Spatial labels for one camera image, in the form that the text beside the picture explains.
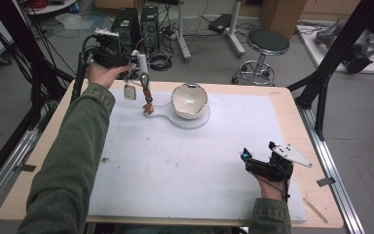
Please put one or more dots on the white stand with pole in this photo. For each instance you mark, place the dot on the white stand with pole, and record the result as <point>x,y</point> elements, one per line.
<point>188,123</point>

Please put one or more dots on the person's left hand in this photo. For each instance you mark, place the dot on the person's left hand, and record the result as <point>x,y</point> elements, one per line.
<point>105,75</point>

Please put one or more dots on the black flat box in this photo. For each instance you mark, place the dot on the black flat box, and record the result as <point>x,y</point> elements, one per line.
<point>220,23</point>

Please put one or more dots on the white round table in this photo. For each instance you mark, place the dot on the white round table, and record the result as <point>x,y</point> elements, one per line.
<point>55,6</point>

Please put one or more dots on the black metal frame post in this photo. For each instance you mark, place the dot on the black metal frame post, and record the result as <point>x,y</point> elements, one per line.
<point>16,42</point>
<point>334,55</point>

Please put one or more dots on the cream shell-shaped bowl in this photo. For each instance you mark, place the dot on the cream shell-shaped bowl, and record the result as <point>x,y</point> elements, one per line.
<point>188,100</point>

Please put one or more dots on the aluminium rail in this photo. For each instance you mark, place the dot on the aluminium rail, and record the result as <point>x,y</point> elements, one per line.
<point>0,188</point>
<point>334,182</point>

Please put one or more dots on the grey tape piece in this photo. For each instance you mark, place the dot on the grey tape piece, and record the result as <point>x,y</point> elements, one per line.
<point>325,181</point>
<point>29,168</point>

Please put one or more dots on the white board with grey devices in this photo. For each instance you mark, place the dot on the white board with grey devices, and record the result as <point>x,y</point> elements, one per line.
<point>347,45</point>

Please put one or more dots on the white table leg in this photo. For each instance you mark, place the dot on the white table leg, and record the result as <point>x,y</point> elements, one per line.
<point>235,29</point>
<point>182,32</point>

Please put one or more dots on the clear plastic sheet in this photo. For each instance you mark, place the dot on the clear plastic sheet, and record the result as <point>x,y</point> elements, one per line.
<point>74,22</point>

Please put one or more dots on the black round stool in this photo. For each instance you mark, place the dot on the black round stool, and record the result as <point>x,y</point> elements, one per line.
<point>268,42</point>

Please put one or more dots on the thin wooden stick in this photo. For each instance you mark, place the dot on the thin wooden stick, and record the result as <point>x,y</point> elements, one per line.
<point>315,210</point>

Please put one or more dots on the black computer tower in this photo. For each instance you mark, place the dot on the black computer tower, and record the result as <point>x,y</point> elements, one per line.
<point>128,22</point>
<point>150,26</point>

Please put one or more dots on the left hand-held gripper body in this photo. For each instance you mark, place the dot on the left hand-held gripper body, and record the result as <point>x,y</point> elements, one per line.
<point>108,52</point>

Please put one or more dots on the white foam mat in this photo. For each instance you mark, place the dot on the white foam mat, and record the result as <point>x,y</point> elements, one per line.
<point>191,169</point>

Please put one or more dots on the cardboard box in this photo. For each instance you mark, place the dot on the cardboard box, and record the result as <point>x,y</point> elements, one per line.
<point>282,16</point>

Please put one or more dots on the person's right hand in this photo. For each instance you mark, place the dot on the person's right hand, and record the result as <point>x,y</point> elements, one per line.
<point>271,190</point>

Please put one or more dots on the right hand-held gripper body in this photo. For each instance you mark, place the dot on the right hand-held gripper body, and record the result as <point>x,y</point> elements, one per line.
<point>269,169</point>

